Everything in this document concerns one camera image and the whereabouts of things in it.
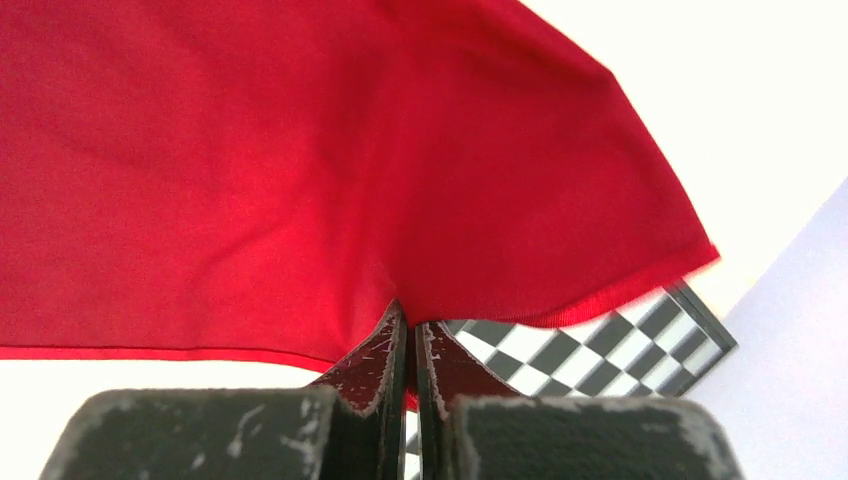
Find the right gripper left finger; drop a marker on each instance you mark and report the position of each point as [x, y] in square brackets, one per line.
[349, 423]

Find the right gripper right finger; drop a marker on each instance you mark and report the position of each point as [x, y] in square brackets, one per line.
[472, 425]

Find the red cloth napkin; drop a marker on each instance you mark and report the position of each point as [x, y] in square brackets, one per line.
[259, 180]

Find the black white checkerboard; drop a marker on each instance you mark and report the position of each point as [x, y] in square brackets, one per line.
[658, 347]

